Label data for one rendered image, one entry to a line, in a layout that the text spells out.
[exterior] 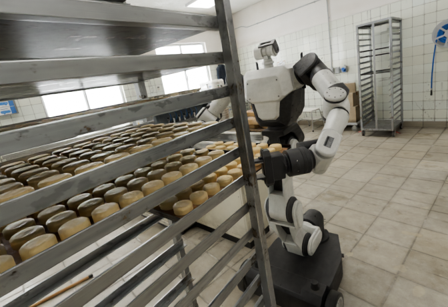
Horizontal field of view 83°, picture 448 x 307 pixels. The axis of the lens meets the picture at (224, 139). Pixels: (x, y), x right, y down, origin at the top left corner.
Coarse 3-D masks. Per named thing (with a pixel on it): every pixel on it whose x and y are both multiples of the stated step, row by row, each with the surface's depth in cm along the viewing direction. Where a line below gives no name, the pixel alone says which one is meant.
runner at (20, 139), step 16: (176, 96) 56; (192, 96) 59; (208, 96) 64; (224, 96) 68; (112, 112) 45; (128, 112) 47; (144, 112) 49; (160, 112) 52; (32, 128) 36; (48, 128) 37; (64, 128) 39; (80, 128) 40; (96, 128) 42; (0, 144) 33; (16, 144) 34; (32, 144) 36
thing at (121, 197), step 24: (144, 168) 71; (168, 168) 68; (192, 168) 64; (96, 192) 59; (120, 192) 56; (144, 192) 56; (48, 216) 51; (72, 216) 49; (96, 216) 47; (0, 240) 48; (24, 240) 43; (48, 240) 41; (0, 264) 36
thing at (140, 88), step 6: (138, 84) 95; (144, 84) 97; (138, 90) 96; (144, 90) 97; (138, 96) 97; (144, 96) 97; (144, 120) 99; (150, 120) 99; (180, 234) 112; (174, 240) 112; (180, 252) 112; (180, 258) 113; (186, 270) 115; (192, 282) 118; (186, 288) 117; (192, 306) 119
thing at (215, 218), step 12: (240, 192) 189; (264, 192) 210; (228, 204) 203; (240, 204) 193; (264, 204) 211; (204, 216) 230; (216, 216) 218; (228, 216) 207; (264, 216) 211; (204, 228) 242; (240, 228) 201; (252, 240) 200
